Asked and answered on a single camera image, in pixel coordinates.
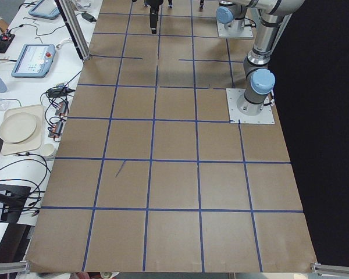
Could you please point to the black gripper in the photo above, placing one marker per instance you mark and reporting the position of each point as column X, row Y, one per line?
column 153, row 4

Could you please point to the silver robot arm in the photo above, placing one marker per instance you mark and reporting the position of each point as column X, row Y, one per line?
column 237, row 26
column 261, row 52

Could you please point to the black power adapter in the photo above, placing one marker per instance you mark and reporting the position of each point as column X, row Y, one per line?
column 88, row 17

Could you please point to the teach pendant tablet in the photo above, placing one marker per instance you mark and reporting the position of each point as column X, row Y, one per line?
column 34, row 61
column 45, row 9

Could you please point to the brown paper table cover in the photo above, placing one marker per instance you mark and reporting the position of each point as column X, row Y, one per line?
column 151, row 174

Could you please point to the white paper cup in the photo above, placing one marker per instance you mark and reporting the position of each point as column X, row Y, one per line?
column 48, row 151

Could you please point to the beige tray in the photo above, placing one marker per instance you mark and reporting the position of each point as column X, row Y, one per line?
column 35, row 140

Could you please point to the beige round plate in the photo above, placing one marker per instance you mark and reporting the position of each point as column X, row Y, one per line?
column 18, row 127

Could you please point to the aluminium frame post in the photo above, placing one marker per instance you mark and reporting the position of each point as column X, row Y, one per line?
column 68, row 15

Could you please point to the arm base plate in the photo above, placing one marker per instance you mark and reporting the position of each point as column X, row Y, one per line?
column 243, row 112
column 223, row 34

